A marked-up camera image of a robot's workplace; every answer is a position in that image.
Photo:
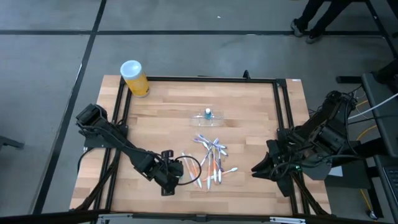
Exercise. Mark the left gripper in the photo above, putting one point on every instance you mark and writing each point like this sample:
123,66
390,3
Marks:
169,172

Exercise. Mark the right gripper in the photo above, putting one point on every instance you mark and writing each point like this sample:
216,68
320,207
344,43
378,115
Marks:
283,158

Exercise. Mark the purple and white toothbrush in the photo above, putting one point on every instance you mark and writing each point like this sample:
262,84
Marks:
219,174
217,143
209,152
196,141
224,152

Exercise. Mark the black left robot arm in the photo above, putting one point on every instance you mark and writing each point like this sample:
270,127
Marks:
124,146

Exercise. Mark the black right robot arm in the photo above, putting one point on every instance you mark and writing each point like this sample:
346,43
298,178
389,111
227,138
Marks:
323,137

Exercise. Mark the silver aluminium extrusion bar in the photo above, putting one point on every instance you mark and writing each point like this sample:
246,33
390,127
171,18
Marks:
280,220

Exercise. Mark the clear acrylic organizer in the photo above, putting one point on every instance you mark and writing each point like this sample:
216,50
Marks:
216,119

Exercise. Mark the white paper sheet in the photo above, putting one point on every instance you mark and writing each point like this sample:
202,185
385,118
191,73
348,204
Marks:
337,171

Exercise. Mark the teal mouthwash bottle white cap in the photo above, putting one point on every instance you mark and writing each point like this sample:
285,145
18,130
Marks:
208,115

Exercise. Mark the yellow wipes canister white lid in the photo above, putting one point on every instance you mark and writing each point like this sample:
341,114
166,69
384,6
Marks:
138,84

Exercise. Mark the grey desk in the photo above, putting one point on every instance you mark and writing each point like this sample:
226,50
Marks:
384,130

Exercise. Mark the black keyboard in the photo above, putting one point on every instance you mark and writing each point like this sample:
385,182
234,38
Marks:
392,183

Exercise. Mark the person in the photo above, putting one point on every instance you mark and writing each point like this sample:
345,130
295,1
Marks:
323,15

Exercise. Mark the black furniture foot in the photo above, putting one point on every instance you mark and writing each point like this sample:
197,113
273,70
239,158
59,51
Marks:
11,143

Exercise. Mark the black desk leg frame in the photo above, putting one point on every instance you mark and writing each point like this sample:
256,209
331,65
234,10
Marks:
381,25

